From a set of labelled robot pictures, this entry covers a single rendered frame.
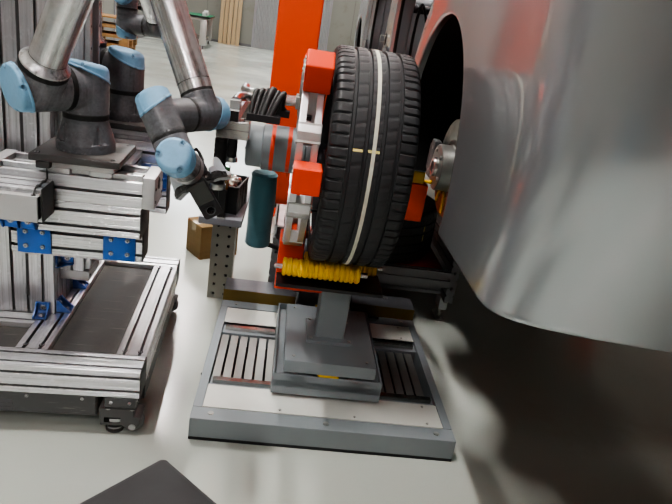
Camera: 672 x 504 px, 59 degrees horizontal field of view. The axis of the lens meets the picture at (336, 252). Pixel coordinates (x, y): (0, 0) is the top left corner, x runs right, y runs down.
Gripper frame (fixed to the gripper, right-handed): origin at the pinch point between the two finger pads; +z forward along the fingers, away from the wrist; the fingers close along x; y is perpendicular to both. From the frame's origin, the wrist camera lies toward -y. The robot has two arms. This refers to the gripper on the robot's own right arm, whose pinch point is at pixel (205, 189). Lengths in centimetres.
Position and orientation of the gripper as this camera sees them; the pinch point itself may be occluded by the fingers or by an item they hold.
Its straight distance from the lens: 158.1
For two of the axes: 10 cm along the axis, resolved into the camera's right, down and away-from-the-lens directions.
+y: -4.2, -9.1, 0.0
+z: -0.6, 0.3, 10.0
